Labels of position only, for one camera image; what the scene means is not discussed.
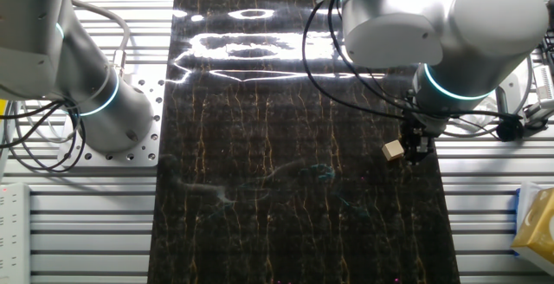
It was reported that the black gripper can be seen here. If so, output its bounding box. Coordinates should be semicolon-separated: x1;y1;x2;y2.
400;118;437;167

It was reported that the small wooden block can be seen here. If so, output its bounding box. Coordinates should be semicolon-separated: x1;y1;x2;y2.
381;139;406;162

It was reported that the crumpled white tissue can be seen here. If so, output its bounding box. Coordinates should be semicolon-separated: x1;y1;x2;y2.
449;101;499;134

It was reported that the yellow tissue box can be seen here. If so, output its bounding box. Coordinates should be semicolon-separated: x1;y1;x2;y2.
510;187;554;264

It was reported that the black marble pattern mat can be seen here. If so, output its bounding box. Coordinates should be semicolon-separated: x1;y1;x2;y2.
146;0;461;284

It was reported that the black keyboard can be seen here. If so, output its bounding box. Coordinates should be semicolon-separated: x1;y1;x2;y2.
543;28;554;74

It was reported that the white power strip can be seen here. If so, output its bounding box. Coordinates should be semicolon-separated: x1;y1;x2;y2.
0;183;31;284

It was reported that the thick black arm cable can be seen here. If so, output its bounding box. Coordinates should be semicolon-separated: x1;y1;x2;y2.
301;0;408;123

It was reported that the black coiled camera cable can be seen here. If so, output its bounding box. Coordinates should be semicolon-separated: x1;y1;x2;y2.
326;0;525;143

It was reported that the grey camera stand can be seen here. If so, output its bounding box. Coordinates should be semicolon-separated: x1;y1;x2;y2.
521;100;554;130

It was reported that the ribbed silver camera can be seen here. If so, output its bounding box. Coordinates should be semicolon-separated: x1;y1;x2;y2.
532;65;554;101

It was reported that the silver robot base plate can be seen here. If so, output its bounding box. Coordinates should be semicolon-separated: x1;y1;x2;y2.
58;65;165;168

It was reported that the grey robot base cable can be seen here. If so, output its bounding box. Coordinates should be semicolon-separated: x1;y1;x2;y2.
68;0;132;77

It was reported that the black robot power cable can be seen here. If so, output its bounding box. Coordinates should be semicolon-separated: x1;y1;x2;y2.
0;99;88;173

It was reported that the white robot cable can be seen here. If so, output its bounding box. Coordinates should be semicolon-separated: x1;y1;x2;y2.
3;101;81;143

